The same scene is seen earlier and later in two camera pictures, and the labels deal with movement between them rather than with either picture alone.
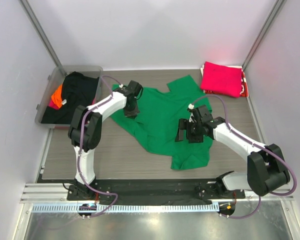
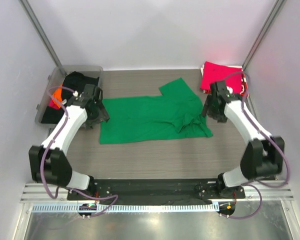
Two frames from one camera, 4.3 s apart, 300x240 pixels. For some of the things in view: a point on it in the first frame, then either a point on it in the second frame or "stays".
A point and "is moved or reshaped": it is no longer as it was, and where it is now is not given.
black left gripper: x=133 y=113 -> x=102 y=116
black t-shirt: x=78 y=89 stays
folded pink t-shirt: x=221 y=79 stays
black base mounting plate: x=154 y=191 stays
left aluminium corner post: x=28 y=9 stays
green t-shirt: x=159 y=116 is moved or reshaped
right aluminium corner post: x=279 y=5 stays
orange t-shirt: x=57 y=97 stays
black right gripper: x=183 y=124 -> x=220 y=117
